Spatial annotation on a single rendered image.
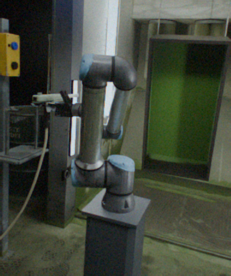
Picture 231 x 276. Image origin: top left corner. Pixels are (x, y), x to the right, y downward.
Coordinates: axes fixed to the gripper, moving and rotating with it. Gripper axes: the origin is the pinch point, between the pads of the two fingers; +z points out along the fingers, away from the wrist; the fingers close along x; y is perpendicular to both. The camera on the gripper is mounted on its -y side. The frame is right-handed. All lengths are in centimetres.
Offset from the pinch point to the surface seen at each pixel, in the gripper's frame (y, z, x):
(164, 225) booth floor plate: 110, -69, 85
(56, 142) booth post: 40, 21, 46
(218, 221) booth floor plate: 110, -114, 117
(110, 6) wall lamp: -81, 5, 111
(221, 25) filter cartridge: -79, -92, 201
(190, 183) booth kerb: 101, -82, 176
